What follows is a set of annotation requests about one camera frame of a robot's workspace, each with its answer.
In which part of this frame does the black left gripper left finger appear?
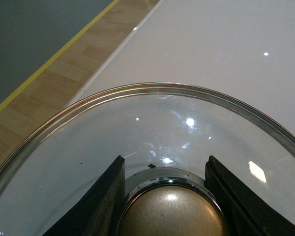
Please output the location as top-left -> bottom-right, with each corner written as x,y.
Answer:
44,156 -> 125,236

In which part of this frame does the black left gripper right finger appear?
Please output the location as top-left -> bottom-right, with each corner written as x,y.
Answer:
205,155 -> 295,236

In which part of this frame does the glass pot lid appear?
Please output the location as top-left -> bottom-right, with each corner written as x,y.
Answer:
0,83 -> 295,236

